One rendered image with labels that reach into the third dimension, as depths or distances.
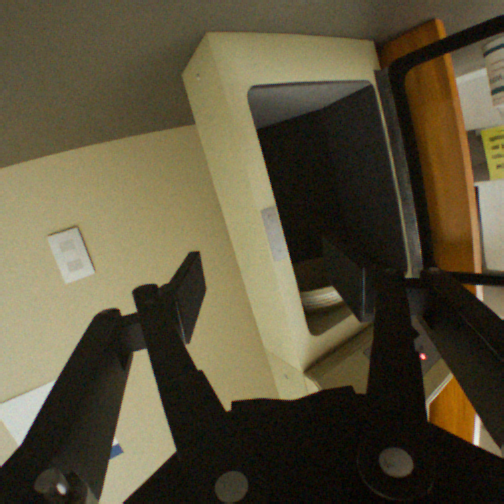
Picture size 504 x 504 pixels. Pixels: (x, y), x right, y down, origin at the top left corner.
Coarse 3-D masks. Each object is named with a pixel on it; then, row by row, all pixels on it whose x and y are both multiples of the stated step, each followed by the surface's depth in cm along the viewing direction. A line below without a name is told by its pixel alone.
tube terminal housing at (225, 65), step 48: (240, 48) 33; (288, 48) 36; (336, 48) 40; (192, 96) 40; (240, 96) 33; (240, 144) 34; (240, 192) 38; (240, 240) 43; (288, 288) 39; (288, 336) 41; (336, 336) 44; (288, 384) 47
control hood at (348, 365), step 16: (368, 336) 45; (336, 352) 43; (352, 352) 43; (320, 368) 41; (336, 368) 40; (352, 368) 41; (368, 368) 41; (432, 368) 42; (448, 368) 43; (320, 384) 39; (336, 384) 39; (352, 384) 39; (432, 384) 41
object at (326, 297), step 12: (300, 264) 62; (312, 264) 61; (300, 276) 61; (312, 276) 61; (324, 276) 60; (300, 288) 60; (324, 288) 45; (312, 300) 47; (324, 300) 47; (336, 300) 47; (312, 312) 49
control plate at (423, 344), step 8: (416, 320) 48; (416, 328) 46; (424, 336) 46; (416, 344) 45; (424, 344) 45; (432, 344) 45; (368, 352) 43; (424, 352) 44; (432, 352) 44; (424, 360) 43; (432, 360) 43; (424, 368) 42
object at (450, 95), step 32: (448, 64) 37; (480, 64) 34; (416, 96) 42; (448, 96) 38; (480, 96) 35; (416, 128) 44; (448, 128) 40; (480, 128) 37; (448, 160) 42; (480, 160) 38; (448, 192) 44; (480, 192) 40; (448, 224) 45; (480, 224) 41; (448, 256) 47; (480, 256) 43
